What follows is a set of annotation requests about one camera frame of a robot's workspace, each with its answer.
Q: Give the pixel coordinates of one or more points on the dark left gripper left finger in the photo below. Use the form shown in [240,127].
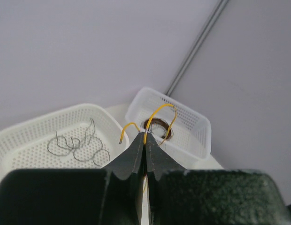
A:
[111,195]

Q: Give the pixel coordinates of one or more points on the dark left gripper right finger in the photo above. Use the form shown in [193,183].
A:
[180,196]

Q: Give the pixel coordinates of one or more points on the white right basket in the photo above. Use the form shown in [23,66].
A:
[190,139]

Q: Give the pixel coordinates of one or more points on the white middle perforated basket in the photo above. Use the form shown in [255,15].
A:
[81,136]

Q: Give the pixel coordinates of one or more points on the right aluminium corner post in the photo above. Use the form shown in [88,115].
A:
[197,43]

